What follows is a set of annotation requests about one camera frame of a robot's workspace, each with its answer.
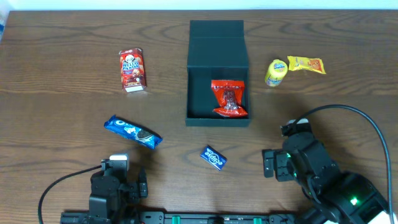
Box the dark green box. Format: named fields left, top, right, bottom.
left=185, top=20, right=251, bottom=127

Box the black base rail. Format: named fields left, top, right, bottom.
left=60, top=210, right=296, bottom=224

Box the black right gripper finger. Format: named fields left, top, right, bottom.
left=262, top=149, right=275, bottom=178
left=275, top=151, right=294, bottom=182

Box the red snack bag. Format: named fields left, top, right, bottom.
left=211, top=80, right=248, bottom=118

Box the blue Oreo cookie pack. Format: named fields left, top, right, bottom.
left=104, top=115, right=163, bottom=150

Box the blue Eclipse mint tin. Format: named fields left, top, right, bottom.
left=200, top=146, right=227, bottom=170

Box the yellow orange snack packet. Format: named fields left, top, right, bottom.
left=287, top=55, right=326, bottom=74

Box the red Hello Panda box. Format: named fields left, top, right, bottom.
left=119, top=48, right=147, bottom=93

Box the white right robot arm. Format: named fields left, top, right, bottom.
left=262, top=132, right=388, bottom=223

